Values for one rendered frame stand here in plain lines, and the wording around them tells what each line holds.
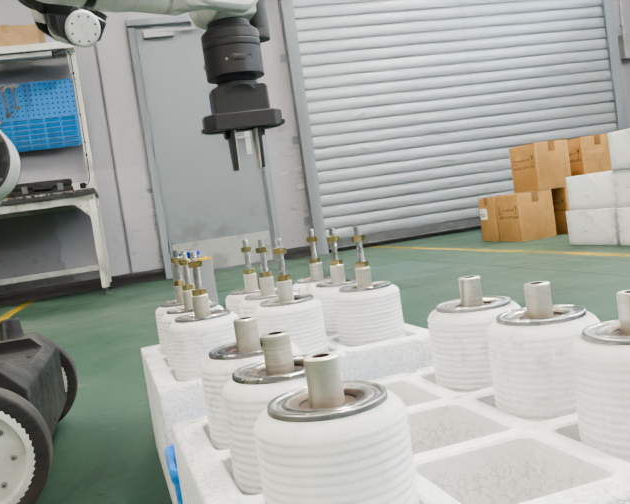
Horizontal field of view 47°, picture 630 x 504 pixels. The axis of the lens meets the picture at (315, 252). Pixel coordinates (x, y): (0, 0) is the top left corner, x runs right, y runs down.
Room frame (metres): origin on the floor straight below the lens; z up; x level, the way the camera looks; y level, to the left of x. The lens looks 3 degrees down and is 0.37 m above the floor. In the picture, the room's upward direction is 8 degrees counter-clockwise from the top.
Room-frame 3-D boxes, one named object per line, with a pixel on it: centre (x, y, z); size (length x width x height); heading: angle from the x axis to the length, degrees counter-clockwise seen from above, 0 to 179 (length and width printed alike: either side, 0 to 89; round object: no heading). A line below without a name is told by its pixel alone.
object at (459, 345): (0.74, -0.15, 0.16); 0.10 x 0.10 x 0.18
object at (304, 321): (1.01, 0.05, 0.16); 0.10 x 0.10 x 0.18
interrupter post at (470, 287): (0.74, -0.15, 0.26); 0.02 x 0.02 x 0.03
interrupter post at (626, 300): (0.52, -0.22, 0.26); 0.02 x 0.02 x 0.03
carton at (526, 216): (4.68, -1.37, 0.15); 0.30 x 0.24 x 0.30; 13
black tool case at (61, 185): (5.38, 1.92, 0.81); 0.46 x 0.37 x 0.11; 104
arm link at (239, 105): (1.13, 0.08, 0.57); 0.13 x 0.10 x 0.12; 105
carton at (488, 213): (5.00, -1.34, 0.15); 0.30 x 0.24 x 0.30; 103
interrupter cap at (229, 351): (0.67, 0.07, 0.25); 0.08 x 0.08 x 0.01
